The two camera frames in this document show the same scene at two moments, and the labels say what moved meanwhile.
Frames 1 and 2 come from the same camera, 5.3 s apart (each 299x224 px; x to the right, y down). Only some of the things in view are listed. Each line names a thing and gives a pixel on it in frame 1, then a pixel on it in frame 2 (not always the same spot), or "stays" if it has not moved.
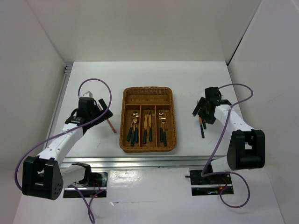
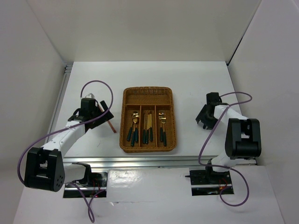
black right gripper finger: x=198 y=106 → x=201 y=114
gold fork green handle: x=163 y=121 stays
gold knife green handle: x=145 y=127 stays
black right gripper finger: x=205 y=115 → x=209 y=124
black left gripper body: x=96 y=111 stays
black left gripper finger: x=106 y=115 stays
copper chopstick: x=101 y=109 stays
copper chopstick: x=111 y=126 stays
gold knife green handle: x=202 y=129 → x=146 y=129
